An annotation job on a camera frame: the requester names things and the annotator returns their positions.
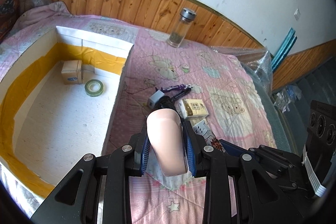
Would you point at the glass bottle with metal lid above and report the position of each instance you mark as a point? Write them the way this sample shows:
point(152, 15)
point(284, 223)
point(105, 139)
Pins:
point(181, 27)

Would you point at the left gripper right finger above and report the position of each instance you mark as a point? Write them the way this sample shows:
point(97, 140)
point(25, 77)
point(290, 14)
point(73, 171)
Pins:
point(188, 134)

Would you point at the green tape roll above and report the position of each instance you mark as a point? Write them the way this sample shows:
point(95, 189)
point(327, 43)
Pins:
point(94, 88)

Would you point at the white cardboard box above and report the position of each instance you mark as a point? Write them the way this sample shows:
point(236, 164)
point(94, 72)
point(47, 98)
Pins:
point(46, 125)

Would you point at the gold metal tin box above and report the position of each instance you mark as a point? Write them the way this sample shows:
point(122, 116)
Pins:
point(72, 72)

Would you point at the black marker pen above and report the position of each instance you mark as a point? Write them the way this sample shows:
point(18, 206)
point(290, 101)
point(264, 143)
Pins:
point(181, 94)

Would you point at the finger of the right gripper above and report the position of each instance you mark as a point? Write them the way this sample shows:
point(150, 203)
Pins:
point(232, 150)

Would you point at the wall socket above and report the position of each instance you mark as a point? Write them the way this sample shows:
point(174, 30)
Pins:
point(297, 14)

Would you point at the white usb charger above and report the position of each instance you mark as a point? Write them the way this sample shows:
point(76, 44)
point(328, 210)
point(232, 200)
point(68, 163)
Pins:
point(153, 99)

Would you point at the pink cartoon bear quilt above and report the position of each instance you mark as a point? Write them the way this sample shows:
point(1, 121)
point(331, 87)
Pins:
point(236, 105)

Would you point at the purple ultraman figure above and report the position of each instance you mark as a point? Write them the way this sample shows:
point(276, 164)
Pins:
point(175, 88)

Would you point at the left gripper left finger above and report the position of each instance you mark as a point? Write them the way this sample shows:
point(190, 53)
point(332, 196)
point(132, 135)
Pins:
point(145, 153)

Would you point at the teal boards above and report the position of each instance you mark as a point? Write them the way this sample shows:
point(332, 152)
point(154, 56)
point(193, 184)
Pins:
point(284, 49)

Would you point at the pink stapler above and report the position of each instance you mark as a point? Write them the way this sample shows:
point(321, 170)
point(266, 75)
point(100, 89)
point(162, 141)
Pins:
point(164, 130)

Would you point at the yellow tissue pack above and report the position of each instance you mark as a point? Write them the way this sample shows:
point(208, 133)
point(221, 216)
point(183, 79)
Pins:
point(193, 109)

